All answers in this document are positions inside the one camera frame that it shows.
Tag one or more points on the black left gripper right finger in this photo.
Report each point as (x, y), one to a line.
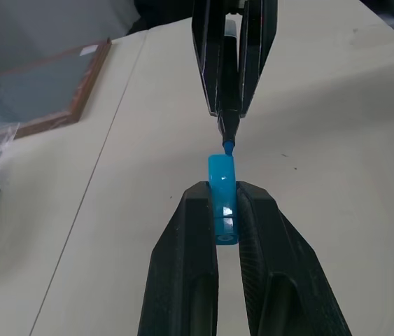
(280, 266)

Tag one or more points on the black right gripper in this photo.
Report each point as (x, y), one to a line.
(236, 5)

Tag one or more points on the black marker with blue tip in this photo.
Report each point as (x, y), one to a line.
(228, 117)

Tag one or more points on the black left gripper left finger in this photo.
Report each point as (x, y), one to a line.
(182, 266)

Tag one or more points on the blue marker cap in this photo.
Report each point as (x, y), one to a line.
(222, 182)

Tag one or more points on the wooden framed grey board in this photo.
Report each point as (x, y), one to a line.
(77, 101)

